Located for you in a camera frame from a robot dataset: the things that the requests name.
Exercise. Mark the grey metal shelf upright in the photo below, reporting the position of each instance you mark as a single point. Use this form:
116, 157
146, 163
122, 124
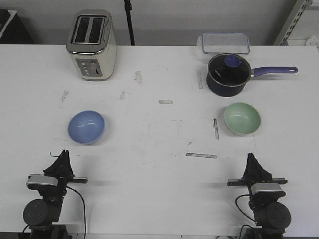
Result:
301, 26

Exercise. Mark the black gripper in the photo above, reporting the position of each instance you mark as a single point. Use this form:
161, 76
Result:
255, 170
62, 163

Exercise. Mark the black tripod pole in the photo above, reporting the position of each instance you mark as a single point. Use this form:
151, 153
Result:
128, 8

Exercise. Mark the blue bowl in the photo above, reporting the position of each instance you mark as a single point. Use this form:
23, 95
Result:
86, 127

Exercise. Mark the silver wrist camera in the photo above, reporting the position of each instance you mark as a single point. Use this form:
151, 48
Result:
41, 180
267, 190

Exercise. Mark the green bowl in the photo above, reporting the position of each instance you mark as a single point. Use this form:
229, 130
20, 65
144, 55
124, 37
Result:
242, 119

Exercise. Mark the cream and chrome toaster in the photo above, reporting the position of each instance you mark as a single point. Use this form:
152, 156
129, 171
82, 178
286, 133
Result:
92, 45

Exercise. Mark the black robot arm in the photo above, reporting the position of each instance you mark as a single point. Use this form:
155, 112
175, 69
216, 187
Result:
271, 217
42, 215

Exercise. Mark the clear plastic food container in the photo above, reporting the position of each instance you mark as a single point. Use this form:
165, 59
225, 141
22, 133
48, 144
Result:
223, 42

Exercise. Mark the dark blue saucepan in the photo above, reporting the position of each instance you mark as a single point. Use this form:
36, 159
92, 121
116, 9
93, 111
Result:
229, 91

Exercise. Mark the glass lid with blue knob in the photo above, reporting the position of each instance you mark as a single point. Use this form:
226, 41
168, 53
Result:
229, 69

